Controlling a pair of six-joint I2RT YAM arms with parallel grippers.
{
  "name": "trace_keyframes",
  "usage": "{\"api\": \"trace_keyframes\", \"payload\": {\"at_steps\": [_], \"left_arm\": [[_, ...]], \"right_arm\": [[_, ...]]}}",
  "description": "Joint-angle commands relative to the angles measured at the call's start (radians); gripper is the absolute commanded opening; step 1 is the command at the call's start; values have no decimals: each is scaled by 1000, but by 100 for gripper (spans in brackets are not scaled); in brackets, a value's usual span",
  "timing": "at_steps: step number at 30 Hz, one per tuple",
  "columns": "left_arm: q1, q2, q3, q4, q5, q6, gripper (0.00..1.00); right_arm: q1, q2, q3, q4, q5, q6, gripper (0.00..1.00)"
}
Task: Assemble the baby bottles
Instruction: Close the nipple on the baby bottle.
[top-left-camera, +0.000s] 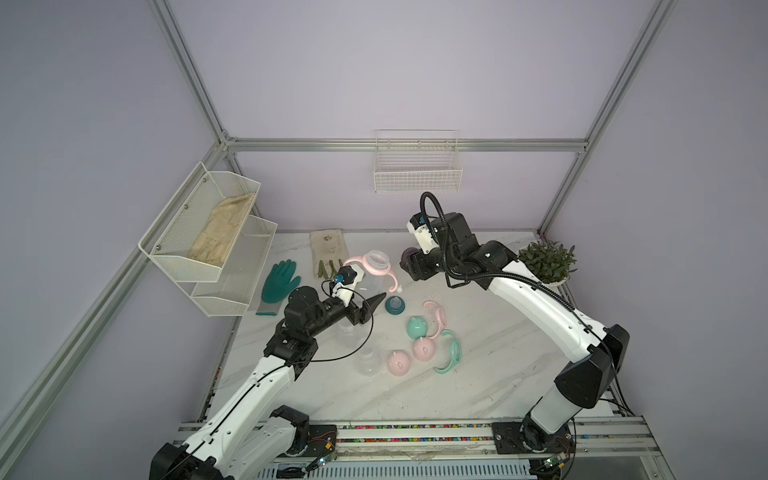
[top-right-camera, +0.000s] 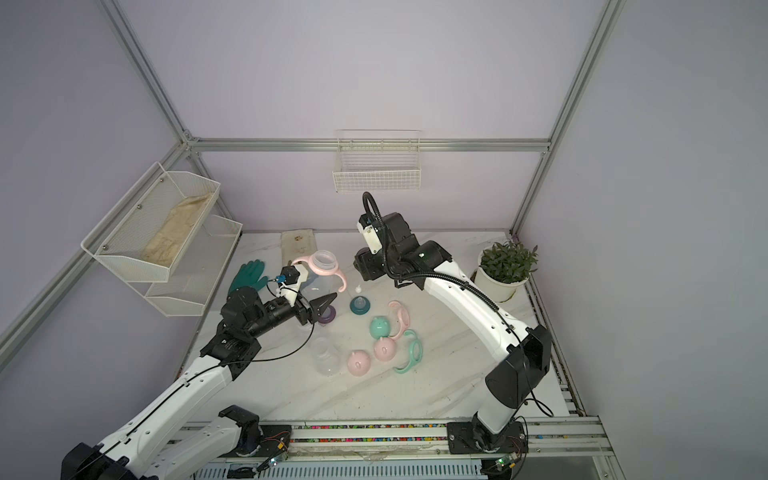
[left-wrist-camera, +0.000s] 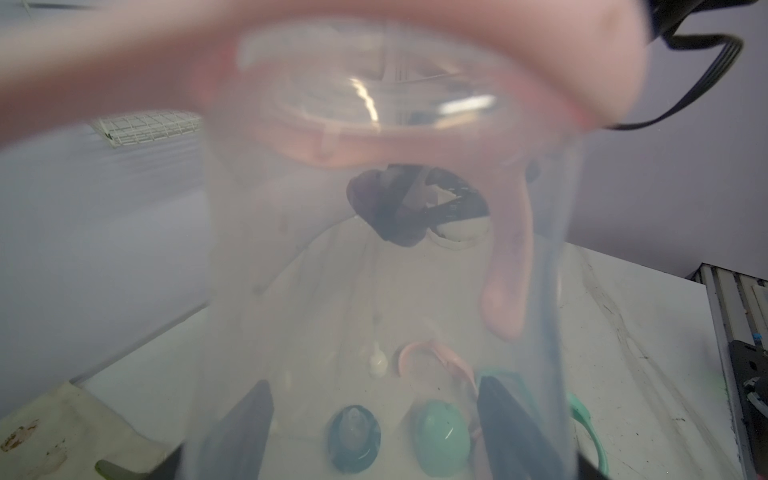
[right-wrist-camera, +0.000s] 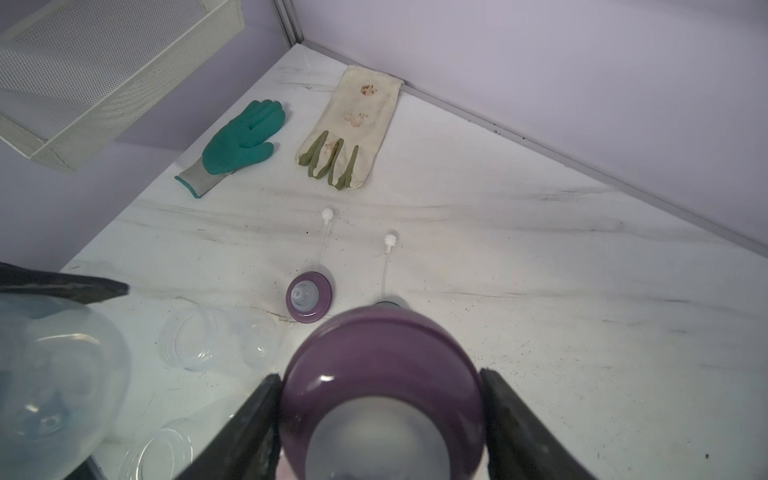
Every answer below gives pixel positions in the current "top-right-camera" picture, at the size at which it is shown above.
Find lower white mesh shelf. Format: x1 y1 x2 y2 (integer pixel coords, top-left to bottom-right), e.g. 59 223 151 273
144 214 242 317

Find purple nipple collar far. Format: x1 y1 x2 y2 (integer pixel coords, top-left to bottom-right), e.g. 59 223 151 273
317 305 337 325

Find pink bottle cap right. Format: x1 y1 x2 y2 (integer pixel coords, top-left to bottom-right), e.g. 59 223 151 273
373 337 397 362

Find pink bottle cap left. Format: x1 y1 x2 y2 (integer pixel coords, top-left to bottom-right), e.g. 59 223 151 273
347 350 371 377

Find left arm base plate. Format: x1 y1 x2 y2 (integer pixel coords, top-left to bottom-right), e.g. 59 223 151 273
225 424 293 458

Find teal nipple collar with straw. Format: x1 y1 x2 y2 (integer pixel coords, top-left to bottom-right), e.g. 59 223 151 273
349 295 371 316

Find mint green bottle cap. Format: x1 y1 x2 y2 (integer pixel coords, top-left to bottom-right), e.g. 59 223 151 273
369 316 392 340

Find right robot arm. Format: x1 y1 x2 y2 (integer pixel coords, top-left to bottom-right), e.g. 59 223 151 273
353 213 552 438

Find pink bottle cap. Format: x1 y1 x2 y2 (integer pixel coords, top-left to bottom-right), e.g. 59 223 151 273
347 350 371 377
373 337 397 362

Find mint green handle ring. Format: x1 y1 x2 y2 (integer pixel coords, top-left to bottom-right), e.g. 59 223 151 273
392 328 425 376

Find white wire wall basket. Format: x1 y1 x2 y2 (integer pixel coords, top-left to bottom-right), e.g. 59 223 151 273
332 129 422 194

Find pink bottle handle ring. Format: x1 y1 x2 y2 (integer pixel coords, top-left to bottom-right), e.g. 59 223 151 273
290 254 349 294

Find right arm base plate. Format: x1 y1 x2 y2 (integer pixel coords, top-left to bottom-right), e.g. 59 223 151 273
446 418 529 454

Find clear baby bottle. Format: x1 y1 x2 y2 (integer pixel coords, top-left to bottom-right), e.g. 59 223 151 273
296 250 344 299
310 337 341 376

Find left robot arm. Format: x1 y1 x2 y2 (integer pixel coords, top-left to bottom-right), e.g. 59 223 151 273
61 286 337 479

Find aluminium front rail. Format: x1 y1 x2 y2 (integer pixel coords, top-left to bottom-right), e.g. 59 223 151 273
117 416 614 464

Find upper white mesh shelf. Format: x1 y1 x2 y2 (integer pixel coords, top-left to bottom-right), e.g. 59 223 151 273
81 163 220 283

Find white mesh shelf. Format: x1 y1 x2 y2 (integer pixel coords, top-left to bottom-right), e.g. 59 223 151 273
81 163 220 283
144 214 242 317

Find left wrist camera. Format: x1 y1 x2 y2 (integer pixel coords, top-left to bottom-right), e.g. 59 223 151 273
275 263 309 306

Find beige glove green fingertips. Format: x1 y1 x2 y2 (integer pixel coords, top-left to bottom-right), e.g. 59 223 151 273
280 229 318 266

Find green rubber glove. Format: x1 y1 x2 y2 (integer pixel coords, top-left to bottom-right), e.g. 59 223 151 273
228 260 269 294

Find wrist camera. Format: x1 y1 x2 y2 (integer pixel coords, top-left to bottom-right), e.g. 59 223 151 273
275 263 309 306
357 213 383 254

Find potted green plant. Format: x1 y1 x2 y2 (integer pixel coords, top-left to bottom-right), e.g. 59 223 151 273
474 241 538 304

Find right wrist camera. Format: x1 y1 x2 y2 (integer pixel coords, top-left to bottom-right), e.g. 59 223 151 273
357 213 383 254

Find beige glove in shelf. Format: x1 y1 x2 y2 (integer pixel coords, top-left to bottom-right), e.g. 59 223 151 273
140 193 212 267

